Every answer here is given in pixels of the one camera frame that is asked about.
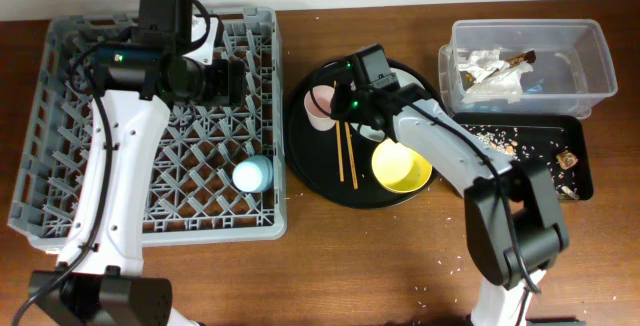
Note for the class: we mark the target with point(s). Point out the yellow bowl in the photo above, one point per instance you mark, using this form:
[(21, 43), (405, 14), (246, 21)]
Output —
[(399, 169)]

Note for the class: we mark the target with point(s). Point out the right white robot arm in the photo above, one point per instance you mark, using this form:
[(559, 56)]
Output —
[(515, 226)]

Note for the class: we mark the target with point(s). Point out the grey round plate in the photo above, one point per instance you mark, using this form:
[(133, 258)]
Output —
[(405, 78)]

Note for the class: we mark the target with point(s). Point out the food scraps and rice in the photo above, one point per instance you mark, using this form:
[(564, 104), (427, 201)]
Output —
[(547, 144)]

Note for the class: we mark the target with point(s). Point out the black rectangular food tray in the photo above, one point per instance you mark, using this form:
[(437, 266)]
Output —
[(568, 123)]

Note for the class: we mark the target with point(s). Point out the round black serving tray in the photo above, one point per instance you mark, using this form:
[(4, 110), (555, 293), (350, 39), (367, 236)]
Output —
[(313, 157)]

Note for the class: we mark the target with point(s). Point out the white paper napkin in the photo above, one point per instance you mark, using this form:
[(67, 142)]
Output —
[(495, 79)]

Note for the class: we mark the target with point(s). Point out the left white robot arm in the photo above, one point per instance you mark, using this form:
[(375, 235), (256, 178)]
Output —
[(135, 79)]

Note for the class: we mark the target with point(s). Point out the light blue plastic cup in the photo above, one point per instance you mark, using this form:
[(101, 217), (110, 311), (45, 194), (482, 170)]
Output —
[(254, 175)]

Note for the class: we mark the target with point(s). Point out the clear plastic waste bin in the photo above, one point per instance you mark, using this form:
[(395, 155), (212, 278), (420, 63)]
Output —
[(572, 73)]

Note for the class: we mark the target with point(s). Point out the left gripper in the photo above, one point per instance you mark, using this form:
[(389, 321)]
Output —
[(230, 82)]

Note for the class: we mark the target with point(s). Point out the wooden chopstick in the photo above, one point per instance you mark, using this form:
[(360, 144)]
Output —
[(339, 151), (351, 156)]

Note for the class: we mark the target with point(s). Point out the gold foil snack wrapper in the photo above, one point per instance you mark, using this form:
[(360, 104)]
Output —
[(527, 57)]

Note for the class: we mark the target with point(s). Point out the pink plastic cup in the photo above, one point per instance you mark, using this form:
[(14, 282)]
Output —
[(317, 104)]

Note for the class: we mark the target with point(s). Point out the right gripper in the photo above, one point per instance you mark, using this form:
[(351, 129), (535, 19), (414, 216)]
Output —
[(340, 101)]

